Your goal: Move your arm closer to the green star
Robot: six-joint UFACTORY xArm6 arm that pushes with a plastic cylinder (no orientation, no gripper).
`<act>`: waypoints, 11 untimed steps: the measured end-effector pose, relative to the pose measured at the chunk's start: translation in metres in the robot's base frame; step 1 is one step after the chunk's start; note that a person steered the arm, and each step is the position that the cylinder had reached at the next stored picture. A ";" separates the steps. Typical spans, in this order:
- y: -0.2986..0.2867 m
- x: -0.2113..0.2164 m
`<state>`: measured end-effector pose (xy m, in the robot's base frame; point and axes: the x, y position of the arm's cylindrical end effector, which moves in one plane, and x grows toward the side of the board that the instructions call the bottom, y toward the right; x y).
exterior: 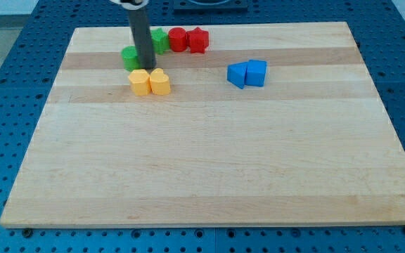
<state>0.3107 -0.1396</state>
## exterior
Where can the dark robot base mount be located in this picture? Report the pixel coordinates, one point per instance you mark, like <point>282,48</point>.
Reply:
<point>180,6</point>

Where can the blue triangle block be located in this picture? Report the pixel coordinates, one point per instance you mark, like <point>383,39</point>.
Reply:
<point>236,74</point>

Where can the blue cube block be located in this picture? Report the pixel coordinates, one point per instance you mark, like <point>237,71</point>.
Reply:
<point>255,73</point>

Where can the red cylinder block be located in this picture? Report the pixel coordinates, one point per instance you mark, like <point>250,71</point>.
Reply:
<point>177,39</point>

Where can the wooden board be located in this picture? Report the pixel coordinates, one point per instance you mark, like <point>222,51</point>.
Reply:
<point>313,147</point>

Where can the yellow hexagon block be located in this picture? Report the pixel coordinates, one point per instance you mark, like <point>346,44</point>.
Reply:
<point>140,82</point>

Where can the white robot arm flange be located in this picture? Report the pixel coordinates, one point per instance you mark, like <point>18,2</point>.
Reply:
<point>131,4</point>

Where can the green star block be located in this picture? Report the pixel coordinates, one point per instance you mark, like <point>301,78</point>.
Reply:
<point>160,41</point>

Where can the green cylinder block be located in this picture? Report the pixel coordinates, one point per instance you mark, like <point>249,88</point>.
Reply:
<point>130,58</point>

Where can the yellow heart block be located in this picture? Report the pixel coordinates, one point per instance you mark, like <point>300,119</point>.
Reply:
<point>159,82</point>

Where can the red star block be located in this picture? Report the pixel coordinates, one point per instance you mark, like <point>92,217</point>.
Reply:
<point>198,40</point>

